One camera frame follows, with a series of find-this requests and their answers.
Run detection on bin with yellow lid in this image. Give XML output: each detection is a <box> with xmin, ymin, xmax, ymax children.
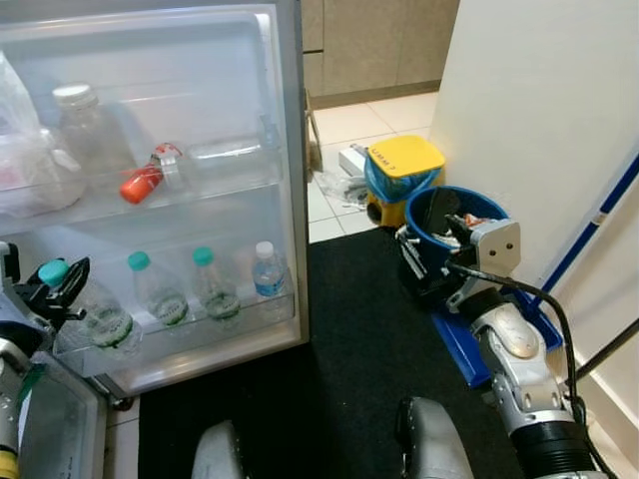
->
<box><xmin>362</xmin><ymin>135</ymin><xmax>447</xmax><ymax>229</ymax></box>

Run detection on grey robot left leg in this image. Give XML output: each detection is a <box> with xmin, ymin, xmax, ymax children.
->
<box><xmin>190</xmin><ymin>419</ymin><xmax>246</xmax><ymax>479</ymax></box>

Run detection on white fridge door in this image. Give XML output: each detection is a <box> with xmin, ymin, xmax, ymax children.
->
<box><xmin>0</xmin><ymin>0</ymin><xmax>311</xmax><ymax>400</ymax></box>

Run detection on small white box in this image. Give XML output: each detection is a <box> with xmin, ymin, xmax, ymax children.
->
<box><xmin>337</xmin><ymin>143</ymin><xmax>372</xmax><ymax>179</ymax></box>

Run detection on water bottle with white cap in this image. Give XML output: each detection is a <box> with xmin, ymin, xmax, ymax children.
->
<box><xmin>252</xmin><ymin>240</ymin><xmax>293</xmax><ymax>320</ymax></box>

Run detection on grey robot leg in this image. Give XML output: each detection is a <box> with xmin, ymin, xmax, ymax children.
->
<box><xmin>394</xmin><ymin>397</ymin><xmax>477</xmax><ymax>479</ymax></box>
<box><xmin>190</xmin><ymin>419</ymin><xmax>246</xmax><ymax>479</ymax></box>

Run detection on small bottle with orange cap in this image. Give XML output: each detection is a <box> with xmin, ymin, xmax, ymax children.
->
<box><xmin>120</xmin><ymin>143</ymin><xmax>191</xmax><ymax>206</ymax></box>

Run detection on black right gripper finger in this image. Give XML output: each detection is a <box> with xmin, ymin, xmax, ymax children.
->
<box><xmin>397</xmin><ymin>228</ymin><xmax>432</xmax><ymax>290</ymax></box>

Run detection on grey robot right leg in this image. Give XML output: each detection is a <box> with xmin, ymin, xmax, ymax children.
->
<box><xmin>394</xmin><ymin>397</ymin><xmax>477</xmax><ymax>479</ymax></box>

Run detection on clear water bottle teal cap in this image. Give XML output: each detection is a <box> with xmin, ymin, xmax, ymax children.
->
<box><xmin>127</xmin><ymin>250</ymin><xmax>189</xmax><ymax>330</ymax></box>
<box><xmin>38</xmin><ymin>257</ymin><xmax>143</xmax><ymax>360</ymax></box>
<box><xmin>192</xmin><ymin>246</ymin><xmax>241</xmax><ymax>325</ymax></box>

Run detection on rubbish pile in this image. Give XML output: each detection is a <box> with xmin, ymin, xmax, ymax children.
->
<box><xmin>439</xmin><ymin>205</ymin><xmax>480</xmax><ymax>240</ymax></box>

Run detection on grey fridge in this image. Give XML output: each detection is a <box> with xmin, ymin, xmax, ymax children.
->
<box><xmin>15</xmin><ymin>369</ymin><xmax>136</xmax><ymax>479</ymax></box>

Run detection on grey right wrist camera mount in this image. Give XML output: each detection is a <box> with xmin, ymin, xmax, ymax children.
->
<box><xmin>467</xmin><ymin>220</ymin><xmax>523</xmax><ymax>295</ymax></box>

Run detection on clear plastic bag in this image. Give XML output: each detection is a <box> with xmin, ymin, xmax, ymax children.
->
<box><xmin>313</xmin><ymin>170</ymin><xmax>372</xmax><ymax>209</ymax></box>

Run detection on clear jar with white lid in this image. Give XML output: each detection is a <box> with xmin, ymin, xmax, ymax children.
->
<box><xmin>50</xmin><ymin>84</ymin><xmax>136</xmax><ymax>196</ymax></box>

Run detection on broom with grey handle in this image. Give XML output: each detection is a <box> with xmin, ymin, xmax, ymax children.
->
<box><xmin>574</xmin><ymin>319</ymin><xmax>639</xmax><ymax>380</ymax></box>

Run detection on clear fridge door shelf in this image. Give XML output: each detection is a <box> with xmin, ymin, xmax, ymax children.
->
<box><xmin>0</xmin><ymin>115</ymin><xmax>286</xmax><ymax>236</ymax></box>
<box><xmin>55</xmin><ymin>289</ymin><xmax>301</xmax><ymax>378</ymax></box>

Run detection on grey kitchen cabinets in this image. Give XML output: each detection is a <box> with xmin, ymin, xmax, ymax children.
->
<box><xmin>300</xmin><ymin>0</ymin><xmax>462</xmax><ymax>109</ymax></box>

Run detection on blue plastic bucket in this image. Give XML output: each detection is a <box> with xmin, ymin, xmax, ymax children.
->
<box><xmin>404</xmin><ymin>186</ymin><xmax>510</xmax><ymax>300</ymax></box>

